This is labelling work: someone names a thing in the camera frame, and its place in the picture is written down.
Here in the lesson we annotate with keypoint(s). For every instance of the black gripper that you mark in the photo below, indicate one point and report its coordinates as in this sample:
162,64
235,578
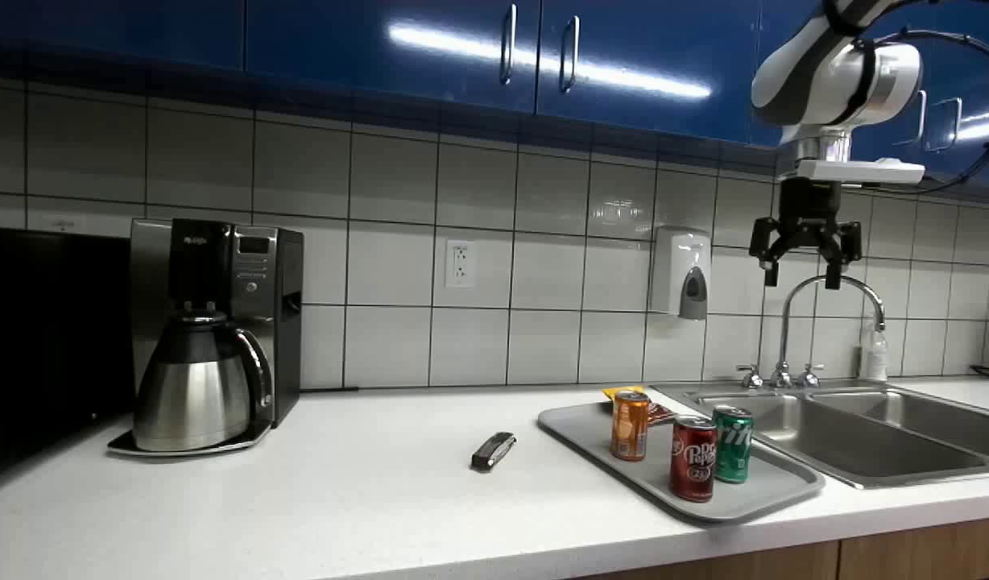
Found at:
807,209

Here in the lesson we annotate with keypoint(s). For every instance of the green soda can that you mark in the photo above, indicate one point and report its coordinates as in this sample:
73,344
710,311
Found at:
731,446

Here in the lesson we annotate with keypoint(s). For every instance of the red Dr Pepper can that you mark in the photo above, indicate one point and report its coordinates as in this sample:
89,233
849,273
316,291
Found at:
693,458

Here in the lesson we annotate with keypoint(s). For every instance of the orange soda can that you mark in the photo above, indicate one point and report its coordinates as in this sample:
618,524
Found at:
628,425

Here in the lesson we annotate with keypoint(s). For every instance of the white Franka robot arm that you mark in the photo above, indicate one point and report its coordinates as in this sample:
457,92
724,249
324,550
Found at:
824,75

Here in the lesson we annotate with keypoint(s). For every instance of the grey plastic tray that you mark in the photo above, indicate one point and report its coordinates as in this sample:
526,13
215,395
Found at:
589,446

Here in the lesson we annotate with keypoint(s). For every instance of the chrome gooseneck faucet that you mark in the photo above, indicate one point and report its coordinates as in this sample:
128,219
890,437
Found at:
788,323

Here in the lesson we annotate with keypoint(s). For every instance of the white soap bottle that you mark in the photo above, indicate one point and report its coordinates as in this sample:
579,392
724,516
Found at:
874,357

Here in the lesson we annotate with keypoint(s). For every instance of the stainless steel double sink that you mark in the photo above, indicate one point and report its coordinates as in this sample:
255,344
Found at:
890,437

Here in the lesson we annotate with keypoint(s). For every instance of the wooden lower cabinet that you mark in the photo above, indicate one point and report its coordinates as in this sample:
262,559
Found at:
899,553

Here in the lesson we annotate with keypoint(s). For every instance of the silver coffee pot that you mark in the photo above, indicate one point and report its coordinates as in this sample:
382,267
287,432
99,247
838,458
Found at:
262,302

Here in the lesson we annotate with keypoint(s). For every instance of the blue upper cabinets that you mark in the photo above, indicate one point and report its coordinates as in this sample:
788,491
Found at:
301,43

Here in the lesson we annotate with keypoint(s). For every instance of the stainless steel carafe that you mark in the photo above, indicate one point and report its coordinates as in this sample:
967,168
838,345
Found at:
190,392

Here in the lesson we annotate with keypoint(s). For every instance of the black microwave oven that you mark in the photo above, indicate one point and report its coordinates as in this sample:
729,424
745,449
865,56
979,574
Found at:
47,344

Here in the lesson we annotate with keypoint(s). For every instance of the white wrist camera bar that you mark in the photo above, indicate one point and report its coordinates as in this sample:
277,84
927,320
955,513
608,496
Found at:
859,171

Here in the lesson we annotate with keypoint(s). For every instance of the white wall soap dispenser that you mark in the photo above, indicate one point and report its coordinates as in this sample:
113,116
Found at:
679,276

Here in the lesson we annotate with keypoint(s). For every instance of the white wall power outlet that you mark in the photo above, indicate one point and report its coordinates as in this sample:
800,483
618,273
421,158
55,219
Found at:
460,263

